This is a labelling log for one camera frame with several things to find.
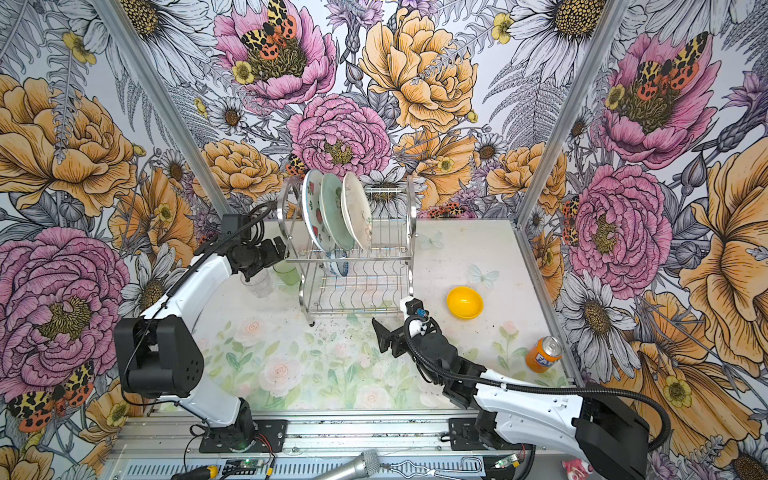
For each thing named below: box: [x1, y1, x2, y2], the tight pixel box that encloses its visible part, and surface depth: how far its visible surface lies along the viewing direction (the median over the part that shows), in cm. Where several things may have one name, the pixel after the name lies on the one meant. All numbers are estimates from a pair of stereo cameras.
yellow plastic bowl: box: [446, 286, 484, 320], surface depth 97 cm
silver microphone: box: [312, 450, 382, 480], surface depth 69 cm
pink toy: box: [562, 459, 593, 480], surface depth 69 cm
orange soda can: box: [525, 336, 563, 374], surface depth 79 cm
